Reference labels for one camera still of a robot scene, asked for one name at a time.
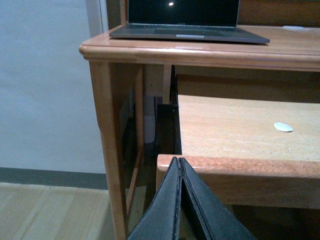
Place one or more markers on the white desk grommet cap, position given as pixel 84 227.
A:
pixel 293 28

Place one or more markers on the wooden desk frame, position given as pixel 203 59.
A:
pixel 117 66

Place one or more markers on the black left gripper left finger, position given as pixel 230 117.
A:
pixel 161 221

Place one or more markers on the white sticker on tray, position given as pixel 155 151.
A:
pixel 283 127

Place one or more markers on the wooden pull-out keyboard tray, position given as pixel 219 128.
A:
pixel 233 145

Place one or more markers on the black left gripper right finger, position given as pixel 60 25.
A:
pixel 208 217

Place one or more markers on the grey open laptop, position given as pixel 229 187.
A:
pixel 189 20

